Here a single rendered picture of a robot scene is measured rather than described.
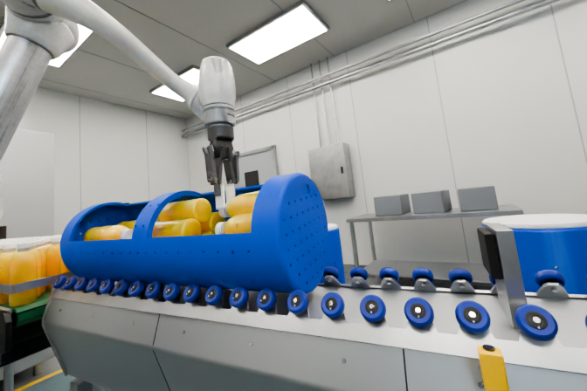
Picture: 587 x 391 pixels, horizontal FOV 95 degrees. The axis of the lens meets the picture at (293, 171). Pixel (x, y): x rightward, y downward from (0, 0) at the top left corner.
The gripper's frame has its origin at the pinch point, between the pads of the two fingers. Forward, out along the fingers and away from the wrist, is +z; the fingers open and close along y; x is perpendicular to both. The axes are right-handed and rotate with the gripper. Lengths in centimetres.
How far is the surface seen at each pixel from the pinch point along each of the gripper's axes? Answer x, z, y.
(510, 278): -61, 19, -4
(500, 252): -61, 15, -4
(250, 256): -16.8, 13.6, -13.1
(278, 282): -21.2, 19.6, -10.2
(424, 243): -34, 74, 331
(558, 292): -71, 26, 10
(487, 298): -59, 27, 9
